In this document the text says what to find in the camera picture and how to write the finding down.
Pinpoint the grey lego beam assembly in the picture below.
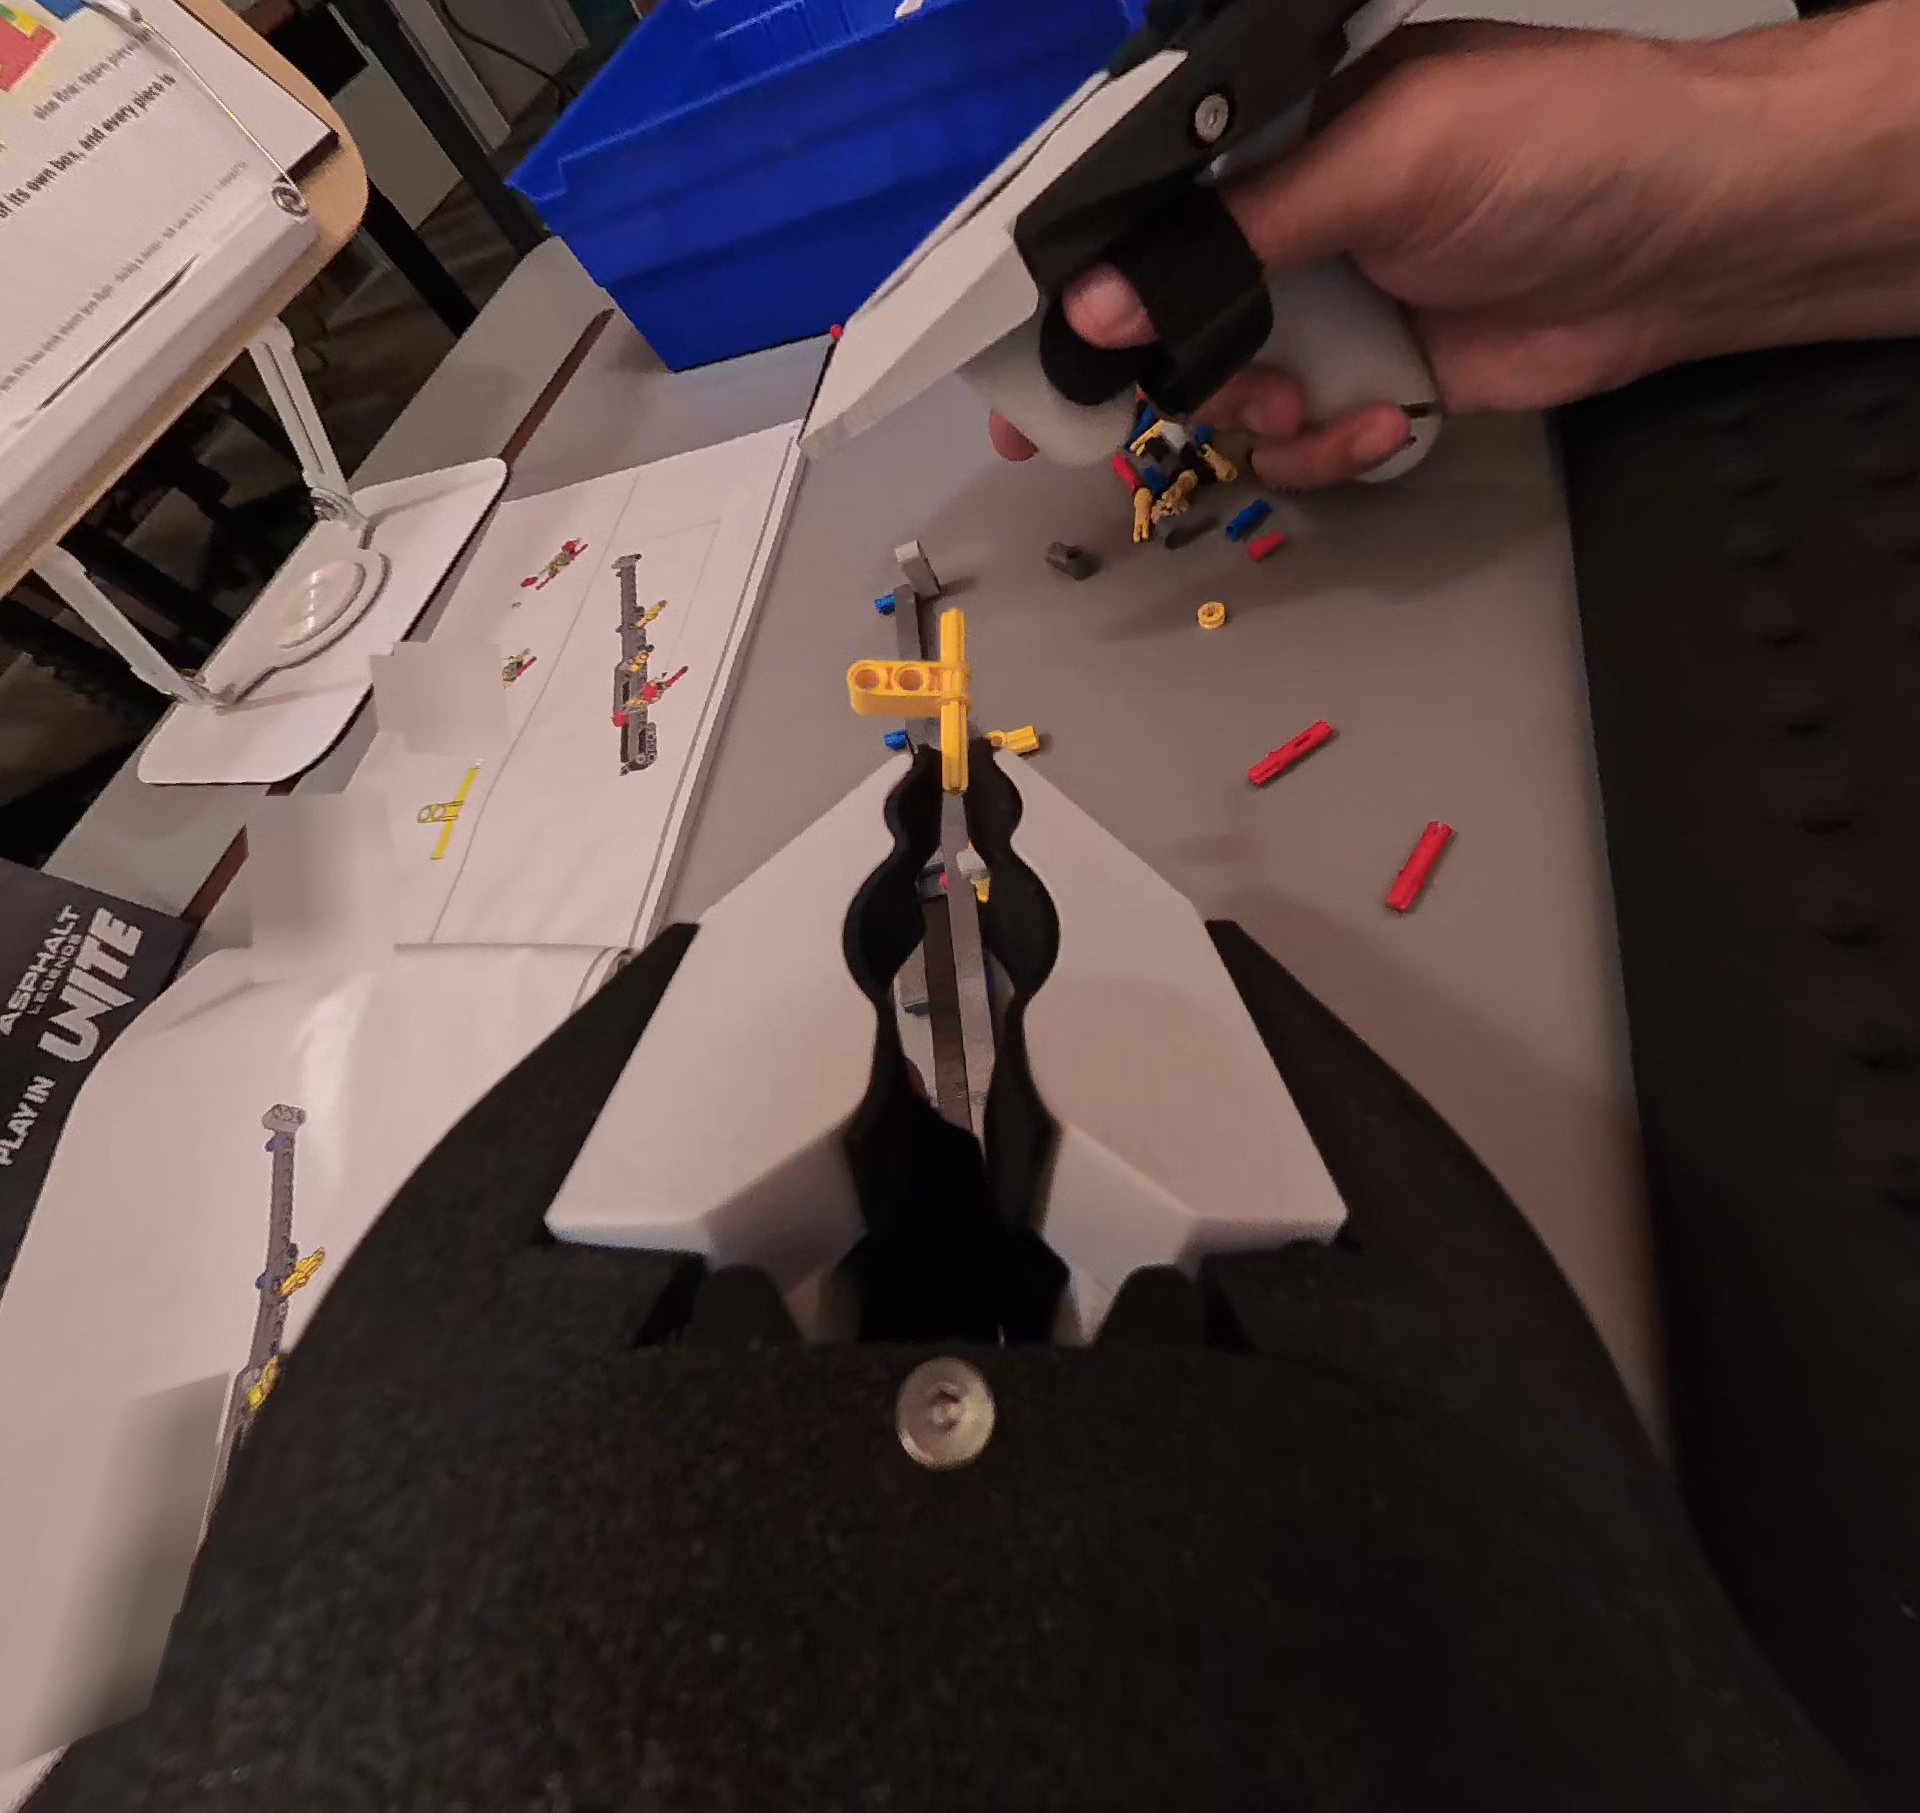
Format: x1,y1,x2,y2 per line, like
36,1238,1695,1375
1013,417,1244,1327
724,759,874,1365
872,541,1043,1147

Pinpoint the pile of colourful lego pins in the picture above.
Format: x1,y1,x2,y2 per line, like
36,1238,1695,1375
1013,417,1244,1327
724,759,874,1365
1105,394,1289,562

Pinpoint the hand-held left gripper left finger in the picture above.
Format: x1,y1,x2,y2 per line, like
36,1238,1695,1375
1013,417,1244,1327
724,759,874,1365
543,755,932,1342

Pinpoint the white document stand wooden board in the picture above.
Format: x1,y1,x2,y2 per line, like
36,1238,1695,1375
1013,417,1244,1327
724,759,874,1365
0,0,512,792

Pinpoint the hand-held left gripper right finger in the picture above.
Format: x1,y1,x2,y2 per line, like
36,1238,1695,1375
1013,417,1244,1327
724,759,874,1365
981,750,1350,1342

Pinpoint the person's right forearm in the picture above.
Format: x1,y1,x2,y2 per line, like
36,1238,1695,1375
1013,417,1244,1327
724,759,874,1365
1724,0,1920,390

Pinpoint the person's right hand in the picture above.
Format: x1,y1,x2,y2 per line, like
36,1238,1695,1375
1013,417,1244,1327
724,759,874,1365
989,20,1771,495

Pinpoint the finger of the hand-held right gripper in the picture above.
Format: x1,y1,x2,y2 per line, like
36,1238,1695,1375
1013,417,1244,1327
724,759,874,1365
798,41,1189,462

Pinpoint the white lego instruction booklet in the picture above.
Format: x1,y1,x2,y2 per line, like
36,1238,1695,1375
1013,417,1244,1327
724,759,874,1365
0,419,812,1784

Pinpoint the blue plastic bin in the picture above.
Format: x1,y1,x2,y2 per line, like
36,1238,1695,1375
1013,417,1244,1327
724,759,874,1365
505,0,1219,374

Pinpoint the long red lego pin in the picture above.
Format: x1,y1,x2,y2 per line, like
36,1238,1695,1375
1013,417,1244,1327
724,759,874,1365
1382,820,1458,914

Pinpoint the yellow car lego box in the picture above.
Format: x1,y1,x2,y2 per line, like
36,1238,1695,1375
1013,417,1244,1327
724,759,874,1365
0,857,199,1290

